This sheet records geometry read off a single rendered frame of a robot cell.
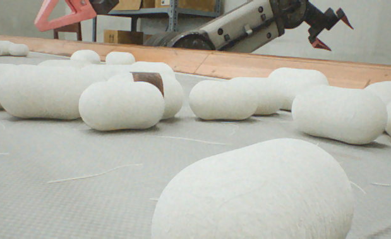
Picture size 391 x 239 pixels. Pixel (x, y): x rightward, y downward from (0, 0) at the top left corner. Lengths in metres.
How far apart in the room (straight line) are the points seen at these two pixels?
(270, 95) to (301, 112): 0.04
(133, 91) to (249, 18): 0.78
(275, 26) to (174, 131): 0.82
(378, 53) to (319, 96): 2.26
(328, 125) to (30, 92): 0.11
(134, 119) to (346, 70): 0.23
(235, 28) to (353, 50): 1.64
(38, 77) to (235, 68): 0.26
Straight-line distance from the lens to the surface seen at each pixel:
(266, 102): 0.21
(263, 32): 0.94
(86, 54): 0.39
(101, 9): 0.61
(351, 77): 0.34
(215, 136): 0.16
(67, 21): 0.62
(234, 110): 0.18
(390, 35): 2.40
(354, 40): 2.49
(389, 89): 0.19
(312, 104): 0.16
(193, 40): 0.83
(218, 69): 0.42
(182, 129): 0.16
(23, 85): 0.17
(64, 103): 0.17
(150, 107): 0.15
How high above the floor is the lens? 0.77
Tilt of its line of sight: 10 degrees down
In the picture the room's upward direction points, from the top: 3 degrees clockwise
